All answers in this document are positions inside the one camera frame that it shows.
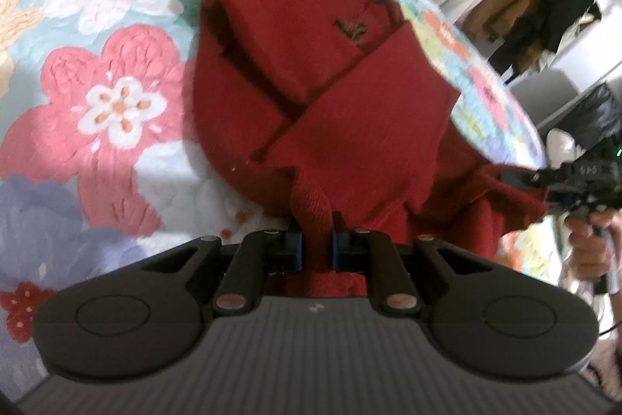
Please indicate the black bag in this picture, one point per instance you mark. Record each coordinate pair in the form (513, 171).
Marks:
(593, 113)

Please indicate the red cardigan with fabric roses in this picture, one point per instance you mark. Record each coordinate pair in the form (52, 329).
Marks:
(330, 104)

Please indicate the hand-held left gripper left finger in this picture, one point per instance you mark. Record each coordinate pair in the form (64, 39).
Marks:
(291, 249)

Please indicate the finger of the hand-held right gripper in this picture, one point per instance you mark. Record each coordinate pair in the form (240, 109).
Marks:
(527, 177)

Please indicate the brown hanging garment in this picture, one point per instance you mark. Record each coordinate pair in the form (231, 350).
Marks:
(510, 6)

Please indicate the person's right hand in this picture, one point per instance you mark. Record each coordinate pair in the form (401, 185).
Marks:
(588, 245)

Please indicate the white crumpled blanket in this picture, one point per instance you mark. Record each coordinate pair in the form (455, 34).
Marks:
(566, 147)

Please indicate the floral quilted bedspread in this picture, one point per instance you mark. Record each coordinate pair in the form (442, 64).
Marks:
(107, 104)

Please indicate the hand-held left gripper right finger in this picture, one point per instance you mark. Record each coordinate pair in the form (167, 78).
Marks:
(340, 245)

